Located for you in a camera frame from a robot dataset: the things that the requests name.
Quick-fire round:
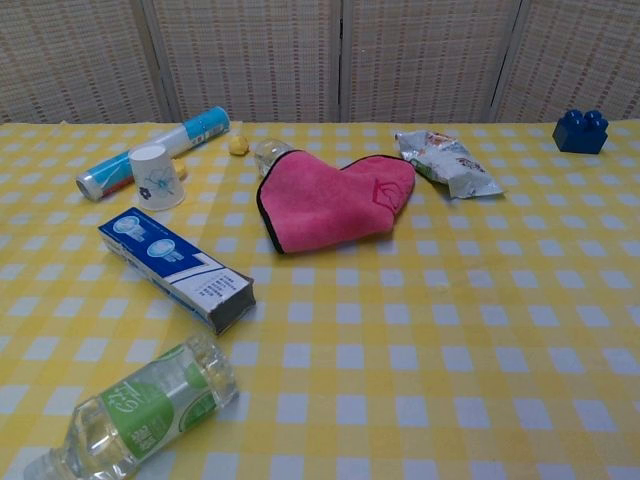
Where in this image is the blue and white cardboard box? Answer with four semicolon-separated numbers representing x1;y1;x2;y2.
97;206;257;335

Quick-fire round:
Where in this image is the pink cloth with black trim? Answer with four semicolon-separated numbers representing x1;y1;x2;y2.
255;154;417;255

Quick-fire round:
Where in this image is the small clear glass jar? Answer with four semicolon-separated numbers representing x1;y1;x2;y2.
253;139;294;179

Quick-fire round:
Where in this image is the yellow checkered tablecloth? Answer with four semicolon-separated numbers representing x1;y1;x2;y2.
0;120;640;480

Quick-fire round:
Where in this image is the crumpled silver snack packet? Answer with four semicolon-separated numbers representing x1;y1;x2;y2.
393;130;504;200

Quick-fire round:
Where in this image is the blue and white plastic roll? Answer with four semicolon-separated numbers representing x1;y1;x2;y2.
75;105;232;203

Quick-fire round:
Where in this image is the white paper cup with flower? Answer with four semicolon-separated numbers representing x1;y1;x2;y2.
128;144;187;212

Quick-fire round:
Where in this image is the woven folding screen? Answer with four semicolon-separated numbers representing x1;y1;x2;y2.
0;0;640;125

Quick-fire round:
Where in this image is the clear bottle with green label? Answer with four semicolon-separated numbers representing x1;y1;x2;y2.
22;331;240;480

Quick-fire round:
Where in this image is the blue toy building brick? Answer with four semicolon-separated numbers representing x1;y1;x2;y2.
551;109;610;155

